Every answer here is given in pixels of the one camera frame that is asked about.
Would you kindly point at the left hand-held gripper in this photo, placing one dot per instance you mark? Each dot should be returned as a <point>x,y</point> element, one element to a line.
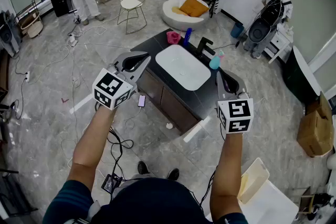
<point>111,89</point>

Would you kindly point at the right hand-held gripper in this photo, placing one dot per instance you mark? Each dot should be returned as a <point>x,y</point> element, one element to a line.
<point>235,115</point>

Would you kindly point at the pink towel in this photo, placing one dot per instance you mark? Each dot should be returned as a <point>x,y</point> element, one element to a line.
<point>173,37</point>

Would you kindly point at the white sink basin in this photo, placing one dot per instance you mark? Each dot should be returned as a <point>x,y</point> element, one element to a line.
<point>183,66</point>

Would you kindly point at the white plastic basket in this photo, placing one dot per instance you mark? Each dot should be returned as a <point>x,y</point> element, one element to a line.
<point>254,181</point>

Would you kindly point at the person's right forearm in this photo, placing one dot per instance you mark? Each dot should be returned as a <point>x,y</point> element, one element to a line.
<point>228,165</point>

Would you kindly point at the person's left forearm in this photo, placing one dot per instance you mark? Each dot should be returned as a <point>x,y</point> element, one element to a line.
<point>92,139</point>

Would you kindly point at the teal bottle with pink cap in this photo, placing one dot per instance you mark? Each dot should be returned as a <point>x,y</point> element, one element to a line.
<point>215,61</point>

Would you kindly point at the smartphone with pink screen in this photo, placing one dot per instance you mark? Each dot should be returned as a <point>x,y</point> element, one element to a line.
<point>141,100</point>

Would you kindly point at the black faucet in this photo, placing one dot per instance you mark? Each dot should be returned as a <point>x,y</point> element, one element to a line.
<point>204,47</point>

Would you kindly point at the dark vanity cabinet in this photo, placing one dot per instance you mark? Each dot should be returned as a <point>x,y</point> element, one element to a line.
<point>181,102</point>

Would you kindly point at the blue bottle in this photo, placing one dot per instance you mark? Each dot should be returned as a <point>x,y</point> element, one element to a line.
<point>187,36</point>

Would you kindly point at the blue waste bin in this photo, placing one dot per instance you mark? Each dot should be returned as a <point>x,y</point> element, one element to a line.
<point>237,29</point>

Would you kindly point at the white round floor cushion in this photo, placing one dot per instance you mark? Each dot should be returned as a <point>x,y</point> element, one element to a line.
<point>178,17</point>

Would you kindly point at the white bedside cabinet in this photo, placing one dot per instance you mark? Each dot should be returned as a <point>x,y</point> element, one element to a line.
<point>279,42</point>

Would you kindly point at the white power strip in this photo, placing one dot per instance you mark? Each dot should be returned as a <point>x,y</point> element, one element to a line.
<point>72,40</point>
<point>27,76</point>

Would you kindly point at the white crumpled paper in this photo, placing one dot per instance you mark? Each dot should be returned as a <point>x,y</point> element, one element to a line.
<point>169,126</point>

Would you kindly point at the dark bathtub with white rim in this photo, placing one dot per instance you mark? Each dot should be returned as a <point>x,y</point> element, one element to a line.
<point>299,78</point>

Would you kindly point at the orange pillow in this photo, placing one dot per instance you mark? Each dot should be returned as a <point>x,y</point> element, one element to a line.
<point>193,7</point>

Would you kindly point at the striped black white pillow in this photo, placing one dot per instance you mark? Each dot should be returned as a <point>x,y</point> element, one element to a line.
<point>214,4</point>

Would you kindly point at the cardboard box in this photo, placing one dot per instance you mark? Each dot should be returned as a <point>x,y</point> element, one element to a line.
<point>316,131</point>

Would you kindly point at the person's right black shoe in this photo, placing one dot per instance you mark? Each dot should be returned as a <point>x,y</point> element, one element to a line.
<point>173,174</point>

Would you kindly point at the person's black shoe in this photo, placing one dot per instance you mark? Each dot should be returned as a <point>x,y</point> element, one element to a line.
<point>143,168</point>
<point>173,174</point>

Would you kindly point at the person's left black shoe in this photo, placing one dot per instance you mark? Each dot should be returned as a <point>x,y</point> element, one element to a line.
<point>143,168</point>

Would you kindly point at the metal rack with wooden trays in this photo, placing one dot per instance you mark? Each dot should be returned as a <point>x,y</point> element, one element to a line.
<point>30,21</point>

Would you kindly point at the black waist device box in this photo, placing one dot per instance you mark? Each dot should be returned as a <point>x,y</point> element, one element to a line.
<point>110,183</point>

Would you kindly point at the white table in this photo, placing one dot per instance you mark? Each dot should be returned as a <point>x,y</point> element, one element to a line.
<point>265,207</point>

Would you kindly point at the grey floor appliance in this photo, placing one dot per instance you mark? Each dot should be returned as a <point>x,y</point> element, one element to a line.
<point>8,36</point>

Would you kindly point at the person's dark blue shirt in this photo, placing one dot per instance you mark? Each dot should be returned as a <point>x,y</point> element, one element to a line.
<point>152,202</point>

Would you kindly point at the wooden stool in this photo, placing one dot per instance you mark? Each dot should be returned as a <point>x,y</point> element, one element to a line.
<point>313,200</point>

